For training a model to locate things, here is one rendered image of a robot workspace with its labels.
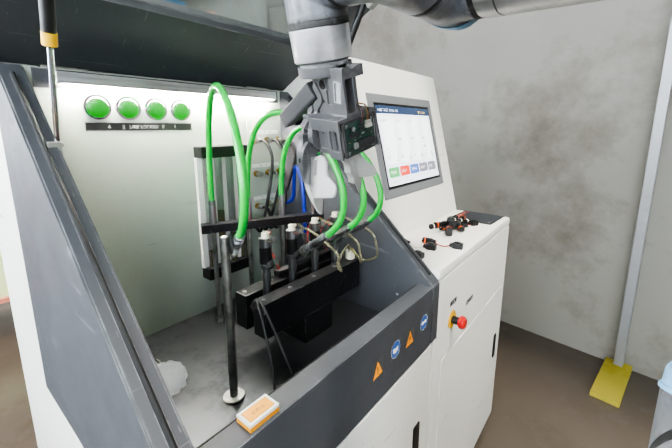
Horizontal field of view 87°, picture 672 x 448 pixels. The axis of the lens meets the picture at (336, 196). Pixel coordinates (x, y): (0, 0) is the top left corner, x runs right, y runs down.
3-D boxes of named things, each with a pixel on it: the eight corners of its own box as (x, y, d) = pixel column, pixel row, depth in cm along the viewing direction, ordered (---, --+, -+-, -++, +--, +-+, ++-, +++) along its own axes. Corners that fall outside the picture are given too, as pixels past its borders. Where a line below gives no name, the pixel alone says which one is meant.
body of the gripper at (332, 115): (341, 167, 46) (327, 69, 40) (302, 155, 52) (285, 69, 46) (381, 148, 50) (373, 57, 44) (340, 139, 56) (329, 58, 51)
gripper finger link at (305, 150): (301, 185, 50) (305, 122, 48) (294, 183, 51) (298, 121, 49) (326, 183, 53) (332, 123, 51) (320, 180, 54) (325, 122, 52)
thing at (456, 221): (456, 240, 115) (457, 223, 114) (426, 233, 121) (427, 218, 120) (479, 225, 132) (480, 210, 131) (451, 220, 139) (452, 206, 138)
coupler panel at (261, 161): (257, 224, 107) (253, 119, 101) (250, 222, 109) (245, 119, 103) (289, 216, 117) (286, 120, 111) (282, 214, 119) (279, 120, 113)
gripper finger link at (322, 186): (325, 226, 49) (331, 160, 47) (300, 214, 53) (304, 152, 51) (342, 222, 51) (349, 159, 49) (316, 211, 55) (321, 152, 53)
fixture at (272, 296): (266, 370, 76) (264, 304, 73) (238, 351, 82) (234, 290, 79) (359, 308, 102) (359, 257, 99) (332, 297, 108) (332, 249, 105)
